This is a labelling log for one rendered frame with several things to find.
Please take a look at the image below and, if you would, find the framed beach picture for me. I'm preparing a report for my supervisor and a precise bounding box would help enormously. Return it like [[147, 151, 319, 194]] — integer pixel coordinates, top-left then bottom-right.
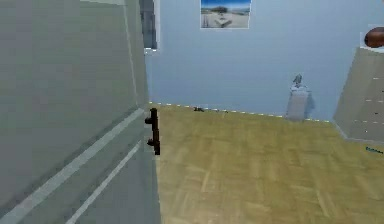
[[199, 0, 253, 30]]

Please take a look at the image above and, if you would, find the grey room door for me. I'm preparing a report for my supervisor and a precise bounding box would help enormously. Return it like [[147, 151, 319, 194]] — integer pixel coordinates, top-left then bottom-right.
[[0, 0, 162, 224]]

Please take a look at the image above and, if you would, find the grey chest of drawers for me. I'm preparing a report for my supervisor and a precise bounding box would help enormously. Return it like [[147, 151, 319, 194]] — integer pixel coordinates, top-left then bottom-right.
[[332, 45, 384, 145]]

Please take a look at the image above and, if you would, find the small teal floor object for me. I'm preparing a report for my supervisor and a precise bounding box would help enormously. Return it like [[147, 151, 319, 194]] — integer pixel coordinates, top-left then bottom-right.
[[364, 146, 384, 156]]

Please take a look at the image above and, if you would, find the brown ball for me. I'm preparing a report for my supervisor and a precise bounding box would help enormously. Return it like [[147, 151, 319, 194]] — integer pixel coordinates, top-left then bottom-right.
[[363, 26, 384, 49]]

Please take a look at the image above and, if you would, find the black door handle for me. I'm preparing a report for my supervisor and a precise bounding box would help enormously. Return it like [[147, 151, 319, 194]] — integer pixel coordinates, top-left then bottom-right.
[[144, 107, 161, 156]]

